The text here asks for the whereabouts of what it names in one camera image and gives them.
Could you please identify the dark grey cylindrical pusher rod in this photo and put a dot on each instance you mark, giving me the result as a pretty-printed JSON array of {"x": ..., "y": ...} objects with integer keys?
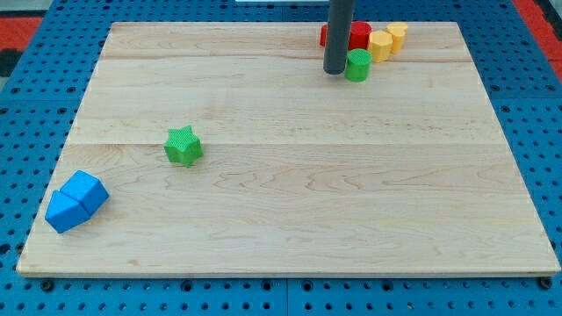
[{"x": 340, "y": 15}]

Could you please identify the light wooden board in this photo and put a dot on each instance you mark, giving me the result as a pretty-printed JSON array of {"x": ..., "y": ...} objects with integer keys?
[{"x": 304, "y": 174}]

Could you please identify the green star block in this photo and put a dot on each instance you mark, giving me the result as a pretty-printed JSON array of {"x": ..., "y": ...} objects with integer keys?
[{"x": 183, "y": 146}]

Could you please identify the red block behind rod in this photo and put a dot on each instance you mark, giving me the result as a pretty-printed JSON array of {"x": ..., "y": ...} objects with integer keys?
[{"x": 323, "y": 36}]

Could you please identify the red cylinder block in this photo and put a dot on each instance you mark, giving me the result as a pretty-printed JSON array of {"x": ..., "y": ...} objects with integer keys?
[{"x": 359, "y": 35}]

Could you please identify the yellow hexagon block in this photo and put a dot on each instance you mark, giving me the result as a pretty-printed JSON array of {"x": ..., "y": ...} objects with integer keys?
[{"x": 380, "y": 45}]

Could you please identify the yellow heart block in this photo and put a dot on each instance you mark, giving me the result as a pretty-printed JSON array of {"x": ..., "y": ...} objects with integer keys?
[{"x": 398, "y": 31}]

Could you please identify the green cylinder block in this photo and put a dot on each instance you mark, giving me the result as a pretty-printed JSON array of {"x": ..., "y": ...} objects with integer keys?
[{"x": 358, "y": 65}]

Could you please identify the blue cube block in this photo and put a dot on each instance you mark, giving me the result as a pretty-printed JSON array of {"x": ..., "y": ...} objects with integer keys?
[{"x": 87, "y": 190}]

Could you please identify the blue triangular block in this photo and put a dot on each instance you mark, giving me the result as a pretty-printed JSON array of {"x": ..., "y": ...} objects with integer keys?
[{"x": 64, "y": 212}]

